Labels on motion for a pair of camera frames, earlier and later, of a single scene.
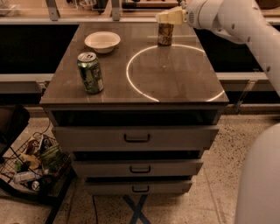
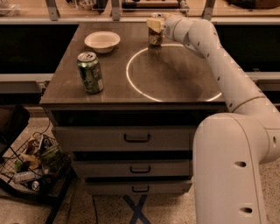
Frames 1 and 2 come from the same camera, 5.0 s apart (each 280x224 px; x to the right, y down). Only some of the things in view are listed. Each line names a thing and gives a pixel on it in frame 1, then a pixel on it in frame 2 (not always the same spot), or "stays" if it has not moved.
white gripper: (194, 14) → (168, 29)
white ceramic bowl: (102, 42) stays
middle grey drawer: (135, 168) stays
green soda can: (90, 73) stays
